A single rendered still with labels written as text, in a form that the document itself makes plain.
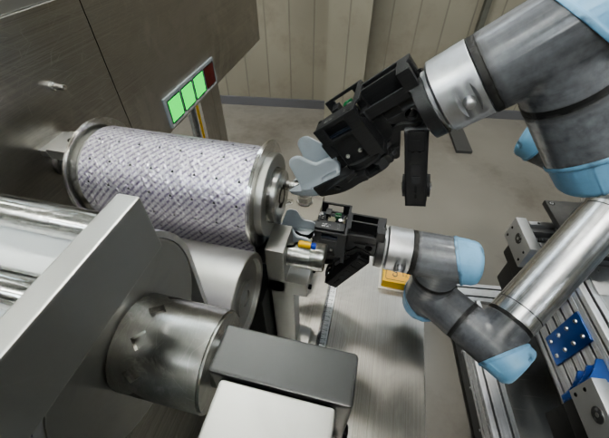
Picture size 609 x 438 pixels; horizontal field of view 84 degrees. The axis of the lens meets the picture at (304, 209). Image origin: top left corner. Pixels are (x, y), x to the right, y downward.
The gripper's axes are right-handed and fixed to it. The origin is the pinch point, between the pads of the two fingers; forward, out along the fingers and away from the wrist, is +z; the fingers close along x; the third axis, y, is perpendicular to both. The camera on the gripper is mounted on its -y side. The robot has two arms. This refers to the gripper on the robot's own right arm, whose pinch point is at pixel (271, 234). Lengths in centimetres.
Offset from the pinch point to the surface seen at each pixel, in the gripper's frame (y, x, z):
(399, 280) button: -16.7, -7.3, -26.1
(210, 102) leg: -15, -71, 47
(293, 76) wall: -80, -248, 62
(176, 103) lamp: 10.2, -24.2, 29.3
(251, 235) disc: 15.0, 13.1, -2.5
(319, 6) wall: -24, -251, 41
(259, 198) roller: 19.3, 10.7, -3.2
